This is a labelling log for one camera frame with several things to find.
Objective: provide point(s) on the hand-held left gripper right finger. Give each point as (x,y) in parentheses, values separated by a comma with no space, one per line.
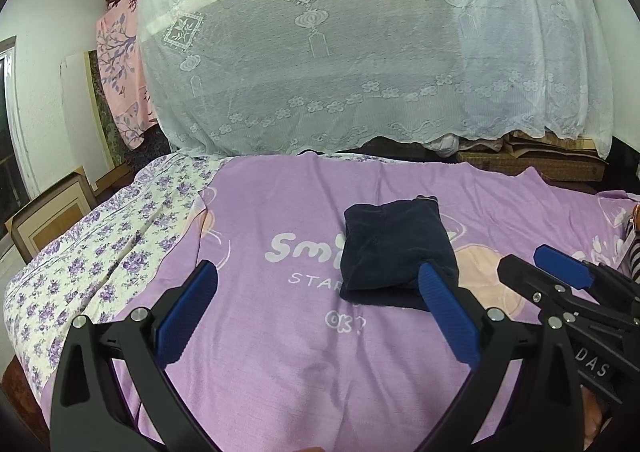
(450,312)

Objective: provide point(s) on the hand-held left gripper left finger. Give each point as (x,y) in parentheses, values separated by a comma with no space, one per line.
(187,312)

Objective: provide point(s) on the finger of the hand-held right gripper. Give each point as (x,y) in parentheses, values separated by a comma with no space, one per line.
(562,262)
(530,282)

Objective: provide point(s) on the navy knit cardigan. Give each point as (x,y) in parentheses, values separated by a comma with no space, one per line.
(390,252)

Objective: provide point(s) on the person's right hand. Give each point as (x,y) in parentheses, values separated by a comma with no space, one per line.
(597,414)

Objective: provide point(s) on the black white striped cloth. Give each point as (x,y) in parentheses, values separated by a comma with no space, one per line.
(635,257)

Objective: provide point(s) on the purple printed blanket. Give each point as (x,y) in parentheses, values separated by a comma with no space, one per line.
(275,332)

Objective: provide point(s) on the brown woven mat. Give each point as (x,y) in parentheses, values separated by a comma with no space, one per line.
(525,166)

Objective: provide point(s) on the purple floral bedsheet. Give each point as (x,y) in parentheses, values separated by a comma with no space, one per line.
(100,252)

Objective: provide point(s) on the brown cardboard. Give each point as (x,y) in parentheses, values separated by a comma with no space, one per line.
(550,144)

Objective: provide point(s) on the white garment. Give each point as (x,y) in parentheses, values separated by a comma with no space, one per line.
(442,144)

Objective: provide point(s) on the dark patterned panel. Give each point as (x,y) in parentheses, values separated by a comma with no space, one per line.
(107,132)

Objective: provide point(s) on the white board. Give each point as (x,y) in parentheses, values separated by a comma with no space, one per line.
(75,107)

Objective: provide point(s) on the pink floral cloth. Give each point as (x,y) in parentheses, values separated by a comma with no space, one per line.
(122,72)

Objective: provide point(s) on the white lace cover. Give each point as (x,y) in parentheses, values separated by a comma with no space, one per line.
(350,32)

